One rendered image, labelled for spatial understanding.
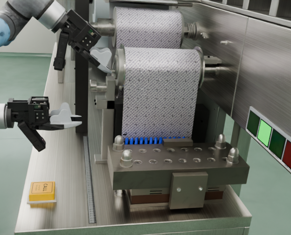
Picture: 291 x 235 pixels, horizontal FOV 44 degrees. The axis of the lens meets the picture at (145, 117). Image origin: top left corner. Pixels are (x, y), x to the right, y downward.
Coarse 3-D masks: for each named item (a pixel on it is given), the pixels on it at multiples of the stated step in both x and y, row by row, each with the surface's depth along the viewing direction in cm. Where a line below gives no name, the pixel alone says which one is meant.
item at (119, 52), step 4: (116, 52) 112; (120, 52) 108; (120, 56) 107; (120, 60) 106; (200, 60) 112; (120, 64) 106; (200, 64) 111; (120, 68) 106; (200, 68) 111; (120, 72) 107; (200, 72) 112; (120, 76) 107; (200, 76) 112; (116, 80) 113; (120, 80) 108; (116, 84) 113; (120, 84) 110
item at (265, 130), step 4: (260, 124) 90; (264, 124) 88; (260, 128) 90; (264, 128) 88; (268, 128) 86; (260, 132) 90; (264, 132) 88; (268, 132) 86; (260, 136) 90; (264, 136) 88; (268, 136) 86; (264, 140) 88; (268, 140) 86
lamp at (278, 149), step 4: (276, 132) 83; (272, 136) 85; (276, 136) 83; (280, 136) 81; (272, 140) 85; (276, 140) 83; (280, 140) 81; (284, 140) 80; (272, 144) 85; (276, 144) 83; (280, 144) 81; (272, 148) 85; (276, 148) 83; (280, 148) 81; (276, 152) 83; (280, 152) 81; (280, 156) 81
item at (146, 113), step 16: (128, 96) 109; (144, 96) 110; (160, 96) 112; (176, 96) 113; (192, 96) 114; (128, 112) 112; (144, 112) 113; (160, 112) 114; (176, 112) 115; (192, 112) 116; (128, 128) 114; (144, 128) 115; (160, 128) 116; (176, 128) 117; (192, 128) 118
